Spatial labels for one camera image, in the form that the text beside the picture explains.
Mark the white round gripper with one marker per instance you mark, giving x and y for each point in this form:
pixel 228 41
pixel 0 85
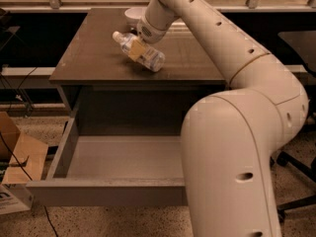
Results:
pixel 149 34

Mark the blue-label plastic bottle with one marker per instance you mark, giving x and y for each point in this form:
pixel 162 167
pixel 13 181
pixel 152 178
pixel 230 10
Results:
pixel 139 51

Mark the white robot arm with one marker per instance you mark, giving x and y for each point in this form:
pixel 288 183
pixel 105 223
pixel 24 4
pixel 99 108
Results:
pixel 228 137

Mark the grey cabinet with glossy top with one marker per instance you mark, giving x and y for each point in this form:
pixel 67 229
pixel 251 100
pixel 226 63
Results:
pixel 109 94

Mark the open grey top drawer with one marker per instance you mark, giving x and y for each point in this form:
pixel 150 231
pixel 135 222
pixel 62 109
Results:
pixel 110 170

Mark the white ceramic bowl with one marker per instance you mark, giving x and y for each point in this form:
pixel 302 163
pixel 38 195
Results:
pixel 133 15

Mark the long white window bench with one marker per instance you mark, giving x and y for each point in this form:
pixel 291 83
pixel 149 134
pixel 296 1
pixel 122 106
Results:
pixel 23 74

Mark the brown cardboard box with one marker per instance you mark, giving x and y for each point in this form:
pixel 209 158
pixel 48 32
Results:
pixel 26 154

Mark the white printed box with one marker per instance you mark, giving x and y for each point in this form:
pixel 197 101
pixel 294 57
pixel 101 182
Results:
pixel 15 198

